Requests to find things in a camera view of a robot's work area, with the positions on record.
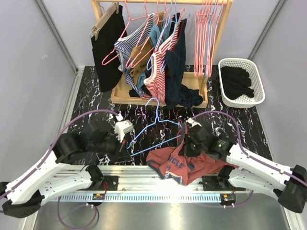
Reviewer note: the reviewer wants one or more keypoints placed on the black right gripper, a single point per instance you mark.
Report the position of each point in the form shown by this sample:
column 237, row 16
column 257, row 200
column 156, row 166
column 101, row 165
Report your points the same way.
column 188, row 153

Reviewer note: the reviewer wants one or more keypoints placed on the brown tank top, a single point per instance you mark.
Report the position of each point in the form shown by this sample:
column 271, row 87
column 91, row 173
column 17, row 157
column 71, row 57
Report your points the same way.
column 140, row 68

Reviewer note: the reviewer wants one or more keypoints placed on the aluminium mounting rail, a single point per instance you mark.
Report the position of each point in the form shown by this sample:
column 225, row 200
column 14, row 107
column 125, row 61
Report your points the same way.
column 126, row 184

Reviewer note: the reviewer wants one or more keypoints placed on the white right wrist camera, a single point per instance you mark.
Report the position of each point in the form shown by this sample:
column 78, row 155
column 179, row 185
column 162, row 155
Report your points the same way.
column 191, row 122

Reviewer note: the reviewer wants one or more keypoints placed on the black tank top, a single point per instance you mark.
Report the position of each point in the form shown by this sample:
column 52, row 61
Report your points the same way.
column 236, row 82

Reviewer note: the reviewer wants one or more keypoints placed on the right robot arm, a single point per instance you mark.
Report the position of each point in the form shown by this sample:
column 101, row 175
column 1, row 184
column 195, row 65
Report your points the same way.
column 245, row 169

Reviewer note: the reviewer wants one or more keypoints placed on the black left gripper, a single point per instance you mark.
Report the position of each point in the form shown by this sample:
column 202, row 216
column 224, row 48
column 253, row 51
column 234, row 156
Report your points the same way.
column 123, row 154

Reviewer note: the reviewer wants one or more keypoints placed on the black marble pattern mat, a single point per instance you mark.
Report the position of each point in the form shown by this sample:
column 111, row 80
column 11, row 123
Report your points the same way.
column 157, row 126

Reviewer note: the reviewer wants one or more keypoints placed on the bundle of empty pink hangers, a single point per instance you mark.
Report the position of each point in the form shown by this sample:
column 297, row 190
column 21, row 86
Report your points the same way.
column 206, row 25

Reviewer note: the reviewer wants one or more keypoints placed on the black skirt on rack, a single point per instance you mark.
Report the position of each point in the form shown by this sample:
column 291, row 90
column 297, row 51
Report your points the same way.
column 109, row 74

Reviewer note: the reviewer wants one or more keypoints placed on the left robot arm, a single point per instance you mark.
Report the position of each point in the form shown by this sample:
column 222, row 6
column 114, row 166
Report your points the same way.
column 27, row 194

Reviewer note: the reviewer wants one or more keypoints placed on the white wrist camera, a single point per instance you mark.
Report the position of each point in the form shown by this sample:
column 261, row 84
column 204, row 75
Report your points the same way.
column 122, row 127
column 191, row 122

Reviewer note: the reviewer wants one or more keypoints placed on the white perforated plastic basket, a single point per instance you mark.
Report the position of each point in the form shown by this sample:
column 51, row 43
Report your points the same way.
column 243, row 101

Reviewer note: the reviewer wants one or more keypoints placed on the wooden clothes rack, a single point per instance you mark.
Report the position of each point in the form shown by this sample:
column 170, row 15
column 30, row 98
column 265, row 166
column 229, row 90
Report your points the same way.
column 120, row 94

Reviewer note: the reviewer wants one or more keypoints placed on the wooden clip hanger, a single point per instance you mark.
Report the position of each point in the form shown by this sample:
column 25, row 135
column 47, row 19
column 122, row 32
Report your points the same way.
column 103, row 21

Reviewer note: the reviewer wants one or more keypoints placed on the maroon tank top grey trim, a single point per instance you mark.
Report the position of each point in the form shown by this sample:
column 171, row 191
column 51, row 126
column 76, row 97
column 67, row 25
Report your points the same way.
column 170, row 163

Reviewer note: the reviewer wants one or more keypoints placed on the pink hanger striped top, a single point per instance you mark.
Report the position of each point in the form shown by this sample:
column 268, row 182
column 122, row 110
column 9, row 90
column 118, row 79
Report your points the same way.
column 124, row 45

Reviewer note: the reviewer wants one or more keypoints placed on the navy tank top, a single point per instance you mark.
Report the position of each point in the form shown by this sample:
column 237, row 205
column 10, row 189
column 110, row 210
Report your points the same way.
column 177, row 93

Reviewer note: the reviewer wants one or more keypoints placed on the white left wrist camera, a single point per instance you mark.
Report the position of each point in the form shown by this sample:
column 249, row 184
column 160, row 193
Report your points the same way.
column 122, row 127

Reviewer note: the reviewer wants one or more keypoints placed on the pink hanger brown top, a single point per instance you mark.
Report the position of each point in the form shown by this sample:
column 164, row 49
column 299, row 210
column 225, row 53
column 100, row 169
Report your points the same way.
column 144, row 49

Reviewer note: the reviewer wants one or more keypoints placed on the red white striped tank top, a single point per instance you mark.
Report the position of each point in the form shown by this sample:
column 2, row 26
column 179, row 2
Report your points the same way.
column 155, row 83

